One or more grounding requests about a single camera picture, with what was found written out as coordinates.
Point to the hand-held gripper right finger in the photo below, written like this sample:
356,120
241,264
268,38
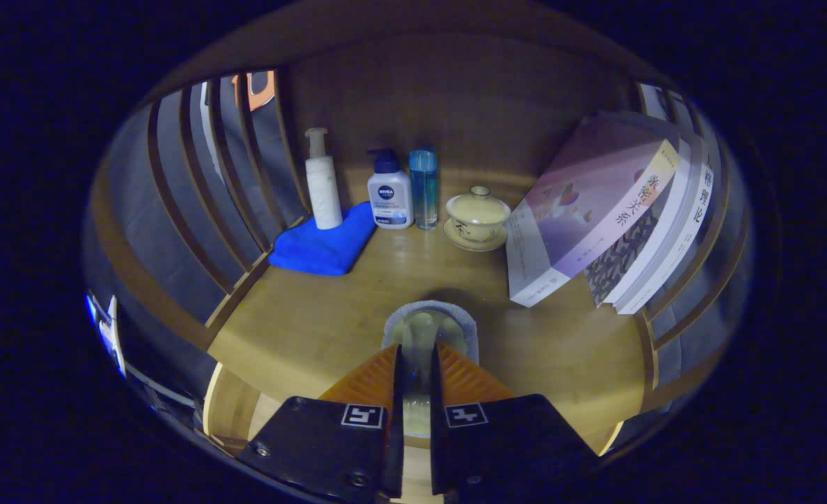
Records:
436,434

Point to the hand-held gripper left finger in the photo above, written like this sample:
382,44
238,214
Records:
396,434

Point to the wooden countertop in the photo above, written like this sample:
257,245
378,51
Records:
315,322

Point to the wooden cabinet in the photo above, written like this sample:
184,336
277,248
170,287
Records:
455,91

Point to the blue folded cloth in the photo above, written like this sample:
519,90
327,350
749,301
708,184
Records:
322,245

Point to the beige lidded teacup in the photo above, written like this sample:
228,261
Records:
476,217

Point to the white bottle with blue cap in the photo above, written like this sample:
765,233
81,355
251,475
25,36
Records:
390,199

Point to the teal bottle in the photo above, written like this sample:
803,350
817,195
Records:
424,189

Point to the patterned book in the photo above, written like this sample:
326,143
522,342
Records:
616,262

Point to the white pump bottle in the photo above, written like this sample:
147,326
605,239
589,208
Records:
323,189

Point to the purple book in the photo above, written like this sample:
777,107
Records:
581,210

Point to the white stand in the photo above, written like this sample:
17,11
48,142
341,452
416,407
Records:
113,336

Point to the white book with black lettering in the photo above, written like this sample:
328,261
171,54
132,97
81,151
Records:
697,203

